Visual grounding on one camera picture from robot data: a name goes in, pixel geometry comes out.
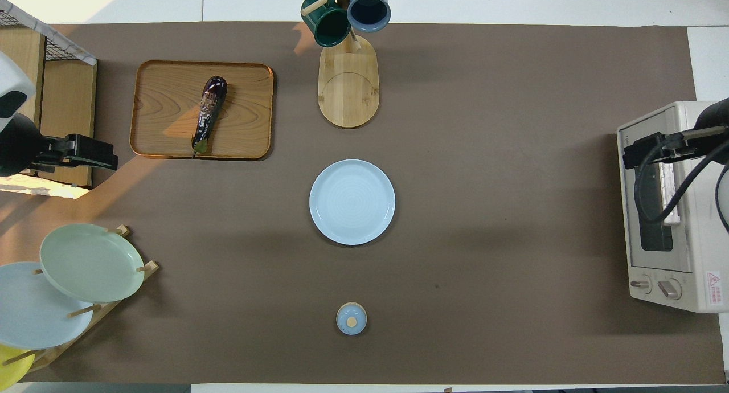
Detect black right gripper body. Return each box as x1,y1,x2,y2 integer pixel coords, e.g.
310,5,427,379
661,97,729,166

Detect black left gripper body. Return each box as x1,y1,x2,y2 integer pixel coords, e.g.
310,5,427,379
0,113,77,177

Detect cream toaster oven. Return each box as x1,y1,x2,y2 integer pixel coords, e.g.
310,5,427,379
617,101,729,313

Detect dark purple eggplant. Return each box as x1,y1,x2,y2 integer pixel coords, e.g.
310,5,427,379
191,76,228,156

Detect light blue round plate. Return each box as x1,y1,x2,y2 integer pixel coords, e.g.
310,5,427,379
309,159,396,246

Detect wooden serving tray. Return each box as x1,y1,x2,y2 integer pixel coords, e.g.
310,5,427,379
129,60,275,161

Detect pale green plate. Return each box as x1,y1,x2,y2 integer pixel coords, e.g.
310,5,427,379
39,223,145,304

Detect wooden plate rack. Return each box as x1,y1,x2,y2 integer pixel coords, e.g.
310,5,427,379
0,225,159,374

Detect light blue racked plate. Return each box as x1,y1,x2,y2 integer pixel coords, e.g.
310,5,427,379
0,261,95,350

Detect brown table mat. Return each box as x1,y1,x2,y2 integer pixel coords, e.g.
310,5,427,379
0,22,727,385

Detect yellow plate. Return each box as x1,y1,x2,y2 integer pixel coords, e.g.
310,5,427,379
0,343,36,387

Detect wooden mug tree stand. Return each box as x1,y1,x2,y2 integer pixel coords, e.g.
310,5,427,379
301,0,394,129

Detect dark green mug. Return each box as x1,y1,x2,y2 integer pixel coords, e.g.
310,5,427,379
301,0,351,48

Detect blue mug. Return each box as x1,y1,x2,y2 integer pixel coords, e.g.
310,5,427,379
346,0,392,33

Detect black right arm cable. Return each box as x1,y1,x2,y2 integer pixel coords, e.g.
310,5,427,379
634,136,729,234

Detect wooden wire-frame shelf rack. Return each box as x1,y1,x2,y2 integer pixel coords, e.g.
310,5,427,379
0,0,97,189

